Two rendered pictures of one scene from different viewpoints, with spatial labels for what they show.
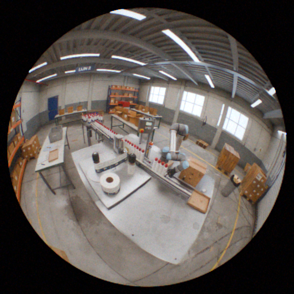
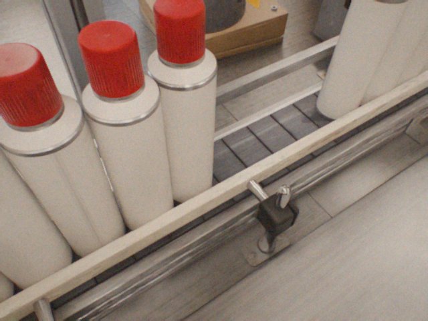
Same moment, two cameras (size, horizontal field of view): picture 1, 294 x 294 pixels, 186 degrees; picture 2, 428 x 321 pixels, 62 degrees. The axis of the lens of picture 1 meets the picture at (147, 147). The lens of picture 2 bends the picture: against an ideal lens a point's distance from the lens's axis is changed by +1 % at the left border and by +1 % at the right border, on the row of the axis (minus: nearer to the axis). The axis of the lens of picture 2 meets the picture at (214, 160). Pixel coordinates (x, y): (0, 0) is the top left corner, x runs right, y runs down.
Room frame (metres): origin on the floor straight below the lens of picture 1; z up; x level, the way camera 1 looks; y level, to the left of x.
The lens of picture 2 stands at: (0.99, 0.23, 1.20)
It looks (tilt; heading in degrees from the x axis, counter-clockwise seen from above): 52 degrees down; 290
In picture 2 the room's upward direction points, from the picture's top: 3 degrees clockwise
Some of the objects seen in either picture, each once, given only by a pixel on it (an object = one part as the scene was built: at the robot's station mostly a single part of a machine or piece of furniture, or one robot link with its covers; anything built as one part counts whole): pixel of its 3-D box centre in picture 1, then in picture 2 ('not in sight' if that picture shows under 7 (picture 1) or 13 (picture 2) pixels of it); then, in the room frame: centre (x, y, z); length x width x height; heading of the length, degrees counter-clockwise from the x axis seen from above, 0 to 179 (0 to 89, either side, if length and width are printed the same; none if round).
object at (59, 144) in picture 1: (57, 155); not in sight; (1.04, 2.24, 0.40); 1.90 x 0.75 x 0.80; 47
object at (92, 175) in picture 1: (99, 172); not in sight; (0.69, 0.52, 0.89); 0.31 x 0.31 x 0.01
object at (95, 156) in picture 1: (97, 163); not in sight; (0.69, 0.52, 1.04); 0.09 x 0.09 x 0.29
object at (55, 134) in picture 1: (56, 133); not in sight; (1.28, 2.38, 0.91); 0.60 x 0.40 x 0.22; 51
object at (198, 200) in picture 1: (200, 201); not in sight; (0.52, -0.78, 0.85); 0.30 x 0.26 x 0.04; 55
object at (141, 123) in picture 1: (145, 125); not in sight; (1.21, 0.08, 1.38); 0.17 x 0.10 x 0.19; 110
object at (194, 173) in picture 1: (193, 171); not in sight; (0.93, -0.70, 0.99); 0.30 x 0.24 x 0.27; 56
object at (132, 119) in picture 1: (136, 118); not in sight; (3.22, 0.56, 0.96); 0.53 x 0.45 x 0.37; 139
